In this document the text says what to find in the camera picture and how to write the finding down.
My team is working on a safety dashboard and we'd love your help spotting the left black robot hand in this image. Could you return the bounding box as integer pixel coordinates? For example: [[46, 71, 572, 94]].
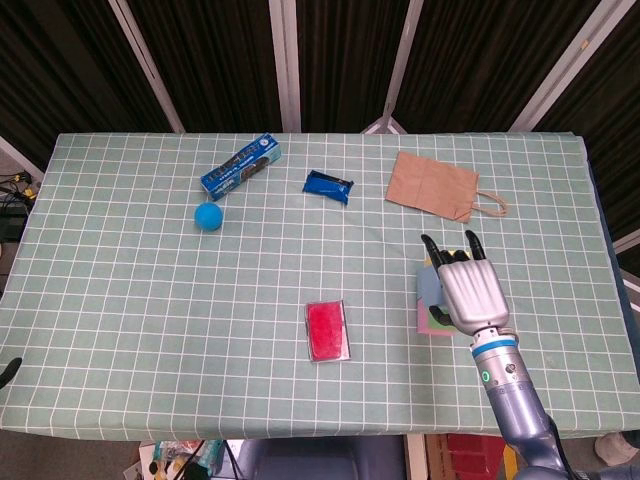
[[0, 356, 24, 390]]

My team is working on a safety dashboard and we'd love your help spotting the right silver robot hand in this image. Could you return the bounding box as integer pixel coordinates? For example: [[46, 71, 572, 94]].
[[420, 229, 511, 337]]

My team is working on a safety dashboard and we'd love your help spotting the light blue foam cube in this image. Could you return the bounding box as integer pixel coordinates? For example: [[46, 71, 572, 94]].
[[417, 266, 445, 306]]

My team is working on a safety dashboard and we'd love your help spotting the green foam cube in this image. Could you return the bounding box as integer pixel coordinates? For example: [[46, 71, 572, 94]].
[[424, 302, 456, 337]]

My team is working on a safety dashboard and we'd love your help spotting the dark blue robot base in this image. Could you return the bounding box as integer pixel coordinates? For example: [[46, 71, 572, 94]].
[[239, 438, 407, 480]]

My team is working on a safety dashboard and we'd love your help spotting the brown paper sheet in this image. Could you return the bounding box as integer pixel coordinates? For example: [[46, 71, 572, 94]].
[[384, 151, 510, 225]]

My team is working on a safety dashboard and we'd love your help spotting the clear tray with red inside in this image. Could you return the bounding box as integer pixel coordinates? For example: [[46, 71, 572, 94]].
[[304, 299, 352, 365]]

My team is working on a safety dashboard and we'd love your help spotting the red plastic bin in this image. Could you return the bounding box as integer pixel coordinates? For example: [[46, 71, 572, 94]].
[[446, 432, 505, 472]]

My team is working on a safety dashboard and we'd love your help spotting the green checkered tablecloth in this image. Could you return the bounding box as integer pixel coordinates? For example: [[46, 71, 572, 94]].
[[0, 132, 636, 444]]

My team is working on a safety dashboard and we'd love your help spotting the blue snack packet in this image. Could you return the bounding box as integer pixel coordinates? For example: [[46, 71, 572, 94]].
[[301, 169, 356, 207]]

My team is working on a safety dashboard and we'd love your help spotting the dark pleated partition panel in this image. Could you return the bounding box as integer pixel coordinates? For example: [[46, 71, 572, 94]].
[[124, 0, 286, 134], [537, 0, 640, 241], [394, 0, 606, 134], [0, 0, 176, 166], [294, 0, 414, 134]]

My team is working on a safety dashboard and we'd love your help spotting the blue ball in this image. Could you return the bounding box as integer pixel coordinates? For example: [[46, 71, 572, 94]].
[[194, 201, 224, 234]]

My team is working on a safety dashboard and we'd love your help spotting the blue cookie box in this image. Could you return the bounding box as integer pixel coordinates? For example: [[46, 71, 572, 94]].
[[200, 131, 282, 202]]

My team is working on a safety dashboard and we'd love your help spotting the black cables bundle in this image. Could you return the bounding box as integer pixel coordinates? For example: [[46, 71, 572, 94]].
[[0, 169, 44, 244]]

